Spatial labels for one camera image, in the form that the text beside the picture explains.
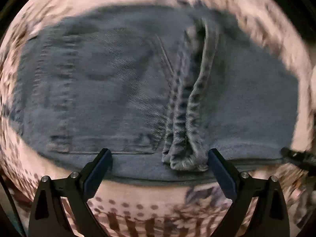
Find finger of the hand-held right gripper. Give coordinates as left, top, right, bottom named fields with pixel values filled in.
left=281, top=147, right=316, bottom=171

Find blue denim pants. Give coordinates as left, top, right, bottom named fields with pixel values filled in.
left=15, top=5, right=300, bottom=185

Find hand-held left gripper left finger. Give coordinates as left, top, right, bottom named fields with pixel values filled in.
left=28, top=149, right=113, bottom=237

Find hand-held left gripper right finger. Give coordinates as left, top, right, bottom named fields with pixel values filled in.
left=208, top=149, right=290, bottom=237

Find floral bed blanket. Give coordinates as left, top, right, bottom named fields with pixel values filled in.
left=0, top=0, right=316, bottom=237

